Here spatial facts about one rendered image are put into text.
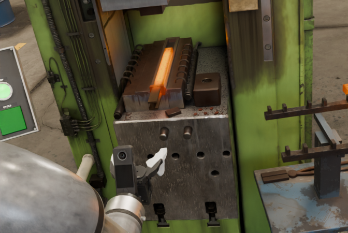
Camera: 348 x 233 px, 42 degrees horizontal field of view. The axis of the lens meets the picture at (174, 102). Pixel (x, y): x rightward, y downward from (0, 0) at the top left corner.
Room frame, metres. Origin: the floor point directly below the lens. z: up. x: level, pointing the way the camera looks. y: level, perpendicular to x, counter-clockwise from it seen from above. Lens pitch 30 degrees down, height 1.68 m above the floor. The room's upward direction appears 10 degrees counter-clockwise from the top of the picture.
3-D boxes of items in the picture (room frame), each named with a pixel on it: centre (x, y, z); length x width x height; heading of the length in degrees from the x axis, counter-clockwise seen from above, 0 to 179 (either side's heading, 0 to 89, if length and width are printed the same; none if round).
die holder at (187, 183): (1.50, -0.03, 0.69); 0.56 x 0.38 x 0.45; 169
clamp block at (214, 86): (1.32, -0.12, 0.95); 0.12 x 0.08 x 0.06; 169
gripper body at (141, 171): (0.84, 0.13, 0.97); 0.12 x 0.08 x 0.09; 169
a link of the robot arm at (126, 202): (0.75, 0.15, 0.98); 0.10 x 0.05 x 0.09; 79
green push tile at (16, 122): (1.23, 0.51, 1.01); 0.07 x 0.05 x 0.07; 104
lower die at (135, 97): (1.50, 0.03, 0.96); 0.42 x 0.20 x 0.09; 169
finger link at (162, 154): (0.92, 0.06, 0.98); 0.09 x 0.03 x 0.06; 136
